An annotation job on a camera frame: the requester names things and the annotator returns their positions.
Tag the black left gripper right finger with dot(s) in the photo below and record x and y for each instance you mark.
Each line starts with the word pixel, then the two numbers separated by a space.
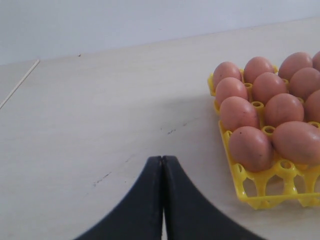
pixel 189 215

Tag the yellow plastic egg tray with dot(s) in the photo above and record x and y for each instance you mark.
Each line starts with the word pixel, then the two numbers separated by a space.
pixel 282 182

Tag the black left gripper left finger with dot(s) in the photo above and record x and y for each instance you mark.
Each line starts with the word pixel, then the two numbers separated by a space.
pixel 139 215

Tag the brown egg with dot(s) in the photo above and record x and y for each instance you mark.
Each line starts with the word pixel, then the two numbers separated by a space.
pixel 283 108
pixel 298 142
pixel 236 112
pixel 251 148
pixel 312 107

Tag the brown egg placed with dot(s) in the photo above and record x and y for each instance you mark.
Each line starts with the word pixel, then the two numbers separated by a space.
pixel 304 82
pixel 294 63
pixel 266 86
pixel 316 61
pixel 224 70
pixel 255 67
pixel 230 87

